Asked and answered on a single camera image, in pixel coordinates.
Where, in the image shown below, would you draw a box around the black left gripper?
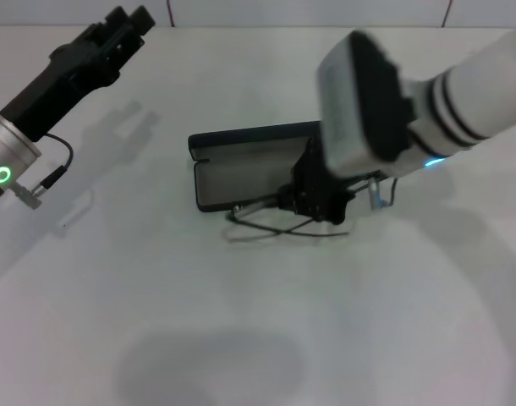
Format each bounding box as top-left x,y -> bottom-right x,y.
0,4 -> 157,144

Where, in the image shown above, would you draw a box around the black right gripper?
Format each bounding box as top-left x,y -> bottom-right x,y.
277,137 -> 357,226

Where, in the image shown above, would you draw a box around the black glasses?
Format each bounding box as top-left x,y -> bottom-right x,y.
225,201 -> 353,245

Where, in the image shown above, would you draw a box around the black glasses case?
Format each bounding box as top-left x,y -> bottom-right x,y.
187,120 -> 327,213

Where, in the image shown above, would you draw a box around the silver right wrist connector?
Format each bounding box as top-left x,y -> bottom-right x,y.
366,177 -> 382,211

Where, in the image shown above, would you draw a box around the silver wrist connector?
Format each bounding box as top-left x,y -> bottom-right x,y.
11,181 -> 43,209
366,177 -> 382,211

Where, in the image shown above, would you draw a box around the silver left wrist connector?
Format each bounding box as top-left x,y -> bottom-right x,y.
11,181 -> 43,209

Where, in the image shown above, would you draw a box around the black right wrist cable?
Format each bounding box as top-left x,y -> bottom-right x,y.
379,177 -> 399,209

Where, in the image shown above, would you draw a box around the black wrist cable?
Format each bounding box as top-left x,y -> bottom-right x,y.
379,177 -> 399,209
40,132 -> 74,194

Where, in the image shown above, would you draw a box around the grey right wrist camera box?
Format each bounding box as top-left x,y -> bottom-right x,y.
316,29 -> 416,178

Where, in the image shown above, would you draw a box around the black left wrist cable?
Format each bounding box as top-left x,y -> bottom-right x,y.
40,132 -> 74,194

